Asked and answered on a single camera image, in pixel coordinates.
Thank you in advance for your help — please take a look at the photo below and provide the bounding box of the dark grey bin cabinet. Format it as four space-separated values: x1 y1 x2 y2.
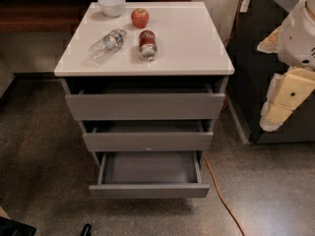
227 0 315 144

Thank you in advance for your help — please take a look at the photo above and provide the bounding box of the clear plastic water bottle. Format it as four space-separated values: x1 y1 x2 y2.
88 29 127 64

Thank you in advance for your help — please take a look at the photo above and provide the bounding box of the dark wooden bench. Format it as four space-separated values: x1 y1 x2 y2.
0 0 192 33

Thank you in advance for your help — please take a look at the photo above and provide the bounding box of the red apple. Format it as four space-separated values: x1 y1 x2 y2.
131 8 150 29

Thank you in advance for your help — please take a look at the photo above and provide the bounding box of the grey drawer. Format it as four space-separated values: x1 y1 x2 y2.
65 88 224 121
83 120 213 151
89 151 210 199

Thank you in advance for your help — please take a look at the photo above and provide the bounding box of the small black object on floor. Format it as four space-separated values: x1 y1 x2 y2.
80 224 92 236

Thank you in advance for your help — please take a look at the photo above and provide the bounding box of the grey top drawer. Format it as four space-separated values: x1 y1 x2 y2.
65 88 224 121

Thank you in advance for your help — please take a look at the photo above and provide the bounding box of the orange cable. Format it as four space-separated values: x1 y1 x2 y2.
203 0 257 236

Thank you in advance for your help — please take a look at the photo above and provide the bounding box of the white bowl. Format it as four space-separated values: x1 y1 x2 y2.
97 0 126 17

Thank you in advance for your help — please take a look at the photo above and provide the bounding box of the grey middle drawer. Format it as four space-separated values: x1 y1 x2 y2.
83 120 213 151

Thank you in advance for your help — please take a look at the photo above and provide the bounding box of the black object bottom left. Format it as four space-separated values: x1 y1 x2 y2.
0 217 36 236

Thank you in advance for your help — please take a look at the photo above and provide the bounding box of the white cabinet with grey frame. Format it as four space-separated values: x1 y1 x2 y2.
53 1 236 169

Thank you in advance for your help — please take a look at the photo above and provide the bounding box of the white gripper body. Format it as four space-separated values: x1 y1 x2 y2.
278 0 315 69

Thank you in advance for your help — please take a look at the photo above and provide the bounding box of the white tag on cable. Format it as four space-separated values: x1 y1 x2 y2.
240 0 250 13

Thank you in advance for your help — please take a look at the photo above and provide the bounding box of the grey bottom drawer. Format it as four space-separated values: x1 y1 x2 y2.
89 151 210 199

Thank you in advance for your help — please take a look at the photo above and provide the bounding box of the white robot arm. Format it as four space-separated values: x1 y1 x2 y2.
257 0 315 132

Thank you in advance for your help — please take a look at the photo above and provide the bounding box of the red soda can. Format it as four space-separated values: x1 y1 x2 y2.
139 29 158 61

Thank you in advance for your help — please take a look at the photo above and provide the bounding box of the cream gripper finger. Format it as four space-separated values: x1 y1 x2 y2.
257 28 281 54
260 67 315 132

